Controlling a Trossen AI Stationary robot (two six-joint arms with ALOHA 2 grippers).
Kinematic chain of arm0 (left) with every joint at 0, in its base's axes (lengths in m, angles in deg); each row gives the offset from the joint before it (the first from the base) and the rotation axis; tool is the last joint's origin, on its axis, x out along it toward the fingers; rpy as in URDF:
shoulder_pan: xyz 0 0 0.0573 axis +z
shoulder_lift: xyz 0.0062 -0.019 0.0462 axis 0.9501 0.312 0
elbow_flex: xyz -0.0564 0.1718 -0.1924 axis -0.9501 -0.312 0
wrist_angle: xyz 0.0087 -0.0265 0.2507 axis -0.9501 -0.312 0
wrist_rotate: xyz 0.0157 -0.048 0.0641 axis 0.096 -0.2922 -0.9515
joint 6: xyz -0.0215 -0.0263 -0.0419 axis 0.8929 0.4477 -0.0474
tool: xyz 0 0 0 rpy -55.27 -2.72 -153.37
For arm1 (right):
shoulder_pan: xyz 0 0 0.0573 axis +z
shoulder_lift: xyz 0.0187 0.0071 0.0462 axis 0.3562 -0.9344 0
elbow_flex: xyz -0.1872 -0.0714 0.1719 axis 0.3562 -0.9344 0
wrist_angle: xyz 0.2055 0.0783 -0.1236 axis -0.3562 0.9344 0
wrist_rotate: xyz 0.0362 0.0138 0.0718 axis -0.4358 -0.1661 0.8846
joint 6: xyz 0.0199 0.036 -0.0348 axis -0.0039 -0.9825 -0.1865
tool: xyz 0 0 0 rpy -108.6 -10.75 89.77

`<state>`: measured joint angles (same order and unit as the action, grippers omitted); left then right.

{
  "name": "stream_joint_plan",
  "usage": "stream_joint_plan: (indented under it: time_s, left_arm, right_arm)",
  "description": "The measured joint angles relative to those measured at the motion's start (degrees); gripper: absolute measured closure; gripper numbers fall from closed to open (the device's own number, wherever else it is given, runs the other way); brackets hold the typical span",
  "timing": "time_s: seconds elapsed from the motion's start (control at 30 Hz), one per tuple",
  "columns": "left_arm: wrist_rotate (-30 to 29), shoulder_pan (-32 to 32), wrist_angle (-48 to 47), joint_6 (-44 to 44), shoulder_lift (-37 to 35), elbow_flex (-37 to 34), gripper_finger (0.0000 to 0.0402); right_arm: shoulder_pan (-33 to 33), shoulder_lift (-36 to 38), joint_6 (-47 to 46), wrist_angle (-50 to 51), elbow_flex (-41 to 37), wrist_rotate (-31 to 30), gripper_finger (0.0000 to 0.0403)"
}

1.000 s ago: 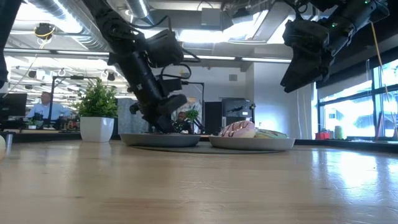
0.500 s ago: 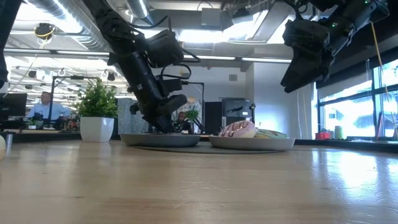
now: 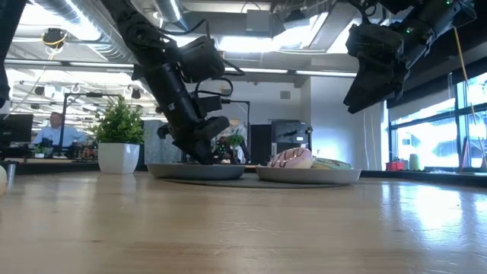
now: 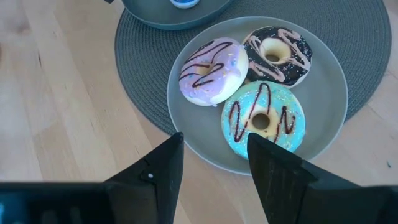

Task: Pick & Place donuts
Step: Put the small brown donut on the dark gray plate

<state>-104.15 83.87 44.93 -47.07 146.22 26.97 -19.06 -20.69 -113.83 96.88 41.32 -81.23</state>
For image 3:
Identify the small leafy green plant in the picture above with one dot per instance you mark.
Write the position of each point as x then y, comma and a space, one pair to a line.
235, 140

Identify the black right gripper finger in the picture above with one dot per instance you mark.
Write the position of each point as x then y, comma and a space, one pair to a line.
367, 95
396, 89

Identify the black camera frame stand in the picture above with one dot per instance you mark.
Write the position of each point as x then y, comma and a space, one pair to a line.
243, 101

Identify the green iced donut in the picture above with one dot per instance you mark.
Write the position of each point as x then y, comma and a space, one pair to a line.
331, 164

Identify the red box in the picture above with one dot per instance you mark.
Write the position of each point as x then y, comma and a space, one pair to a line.
394, 166

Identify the black ceiling spotlight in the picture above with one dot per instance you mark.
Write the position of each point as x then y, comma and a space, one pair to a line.
39, 90
135, 94

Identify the small plant in white pot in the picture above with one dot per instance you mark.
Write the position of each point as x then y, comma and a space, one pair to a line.
39, 155

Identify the black computer monitor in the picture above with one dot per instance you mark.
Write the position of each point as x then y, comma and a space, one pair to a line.
17, 127

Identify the large corrugated air duct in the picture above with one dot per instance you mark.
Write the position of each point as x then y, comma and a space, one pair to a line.
95, 42

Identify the round grey placemat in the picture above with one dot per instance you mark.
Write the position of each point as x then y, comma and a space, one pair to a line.
251, 183

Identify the green plant in white pot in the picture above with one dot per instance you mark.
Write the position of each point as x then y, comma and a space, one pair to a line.
118, 158

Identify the black upright panel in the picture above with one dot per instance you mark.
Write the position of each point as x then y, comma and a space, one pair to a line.
260, 144

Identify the grey round plate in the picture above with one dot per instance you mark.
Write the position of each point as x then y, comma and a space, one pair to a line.
308, 176
196, 172

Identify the person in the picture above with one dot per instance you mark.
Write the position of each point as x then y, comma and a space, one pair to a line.
61, 135
220, 152

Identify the round silver air duct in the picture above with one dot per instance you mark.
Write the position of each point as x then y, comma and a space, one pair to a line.
169, 11

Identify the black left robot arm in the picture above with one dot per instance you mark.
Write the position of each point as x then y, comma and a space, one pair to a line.
129, 30

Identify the grey ceiling box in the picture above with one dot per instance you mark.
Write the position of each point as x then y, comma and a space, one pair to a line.
258, 21

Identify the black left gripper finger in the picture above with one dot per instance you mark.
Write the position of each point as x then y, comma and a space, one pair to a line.
203, 152
182, 146

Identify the long ceiling light strip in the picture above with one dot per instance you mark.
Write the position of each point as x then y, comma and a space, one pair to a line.
266, 71

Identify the black window frame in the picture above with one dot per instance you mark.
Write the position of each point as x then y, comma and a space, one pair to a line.
457, 133

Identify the square wall speaker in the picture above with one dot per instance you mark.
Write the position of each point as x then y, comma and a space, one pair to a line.
285, 95

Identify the yellow-green cylinder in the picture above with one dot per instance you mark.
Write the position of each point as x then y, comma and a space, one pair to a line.
414, 162

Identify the grey partition panel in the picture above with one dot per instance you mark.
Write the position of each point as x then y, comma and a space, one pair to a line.
152, 144

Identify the short metal post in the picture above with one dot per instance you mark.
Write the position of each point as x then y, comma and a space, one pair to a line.
11, 171

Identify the chocolate-drizzled iced donut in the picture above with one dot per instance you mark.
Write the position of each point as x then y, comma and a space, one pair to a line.
291, 158

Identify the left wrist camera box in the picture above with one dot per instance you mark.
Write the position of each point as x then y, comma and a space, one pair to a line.
209, 103

